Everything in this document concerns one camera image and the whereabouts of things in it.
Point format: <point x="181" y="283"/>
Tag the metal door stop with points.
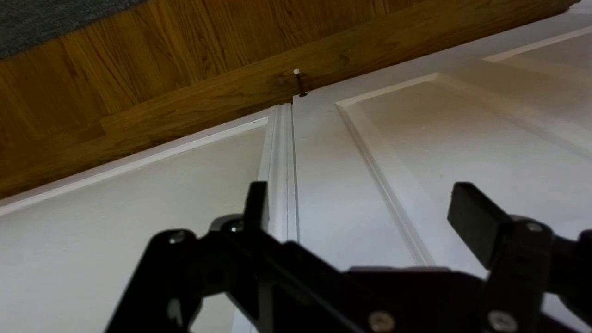
<point x="299" y="77"/>

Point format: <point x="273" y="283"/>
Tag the white panel door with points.
<point x="379" y="155"/>

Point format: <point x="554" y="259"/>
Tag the grey floor rug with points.
<point x="33" y="22"/>

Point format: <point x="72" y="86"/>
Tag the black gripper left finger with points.
<point x="281" y="286"/>

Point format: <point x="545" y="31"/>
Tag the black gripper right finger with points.
<point x="527" y="259"/>

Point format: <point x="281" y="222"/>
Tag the white baseboard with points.
<point x="114" y="168"/>

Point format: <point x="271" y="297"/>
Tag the white door frame trim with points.
<point x="279" y="170"/>

